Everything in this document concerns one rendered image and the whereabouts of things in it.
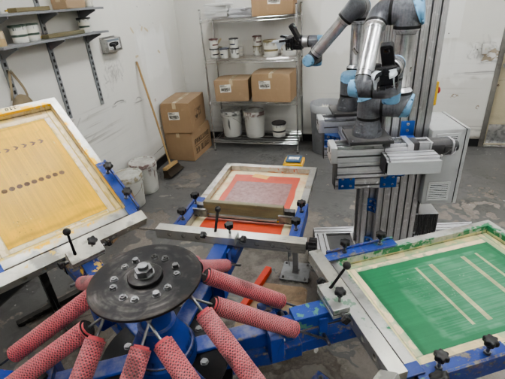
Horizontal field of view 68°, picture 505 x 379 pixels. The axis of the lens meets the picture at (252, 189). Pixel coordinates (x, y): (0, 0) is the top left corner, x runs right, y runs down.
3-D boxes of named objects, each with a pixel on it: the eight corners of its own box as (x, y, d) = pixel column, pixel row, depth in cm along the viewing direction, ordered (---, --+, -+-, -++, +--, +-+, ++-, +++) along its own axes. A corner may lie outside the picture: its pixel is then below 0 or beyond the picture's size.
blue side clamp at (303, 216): (298, 214, 191) (298, 202, 188) (308, 215, 189) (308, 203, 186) (288, 250, 165) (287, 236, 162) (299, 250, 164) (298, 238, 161)
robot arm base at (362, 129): (377, 128, 204) (379, 110, 199) (385, 137, 191) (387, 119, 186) (349, 130, 205) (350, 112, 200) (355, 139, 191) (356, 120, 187)
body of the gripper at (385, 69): (397, 89, 136) (401, 82, 145) (397, 65, 132) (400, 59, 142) (376, 92, 140) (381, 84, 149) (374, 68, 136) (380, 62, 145)
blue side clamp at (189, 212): (198, 206, 205) (196, 195, 202) (207, 207, 204) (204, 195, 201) (174, 237, 180) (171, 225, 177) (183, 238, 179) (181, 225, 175)
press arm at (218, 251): (220, 244, 163) (219, 235, 161) (233, 246, 162) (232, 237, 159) (206, 270, 148) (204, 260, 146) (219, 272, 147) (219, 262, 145)
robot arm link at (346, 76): (337, 95, 235) (337, 73, 229) (343, 90, 245) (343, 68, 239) (356, 95, 230) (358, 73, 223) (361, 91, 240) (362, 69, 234)
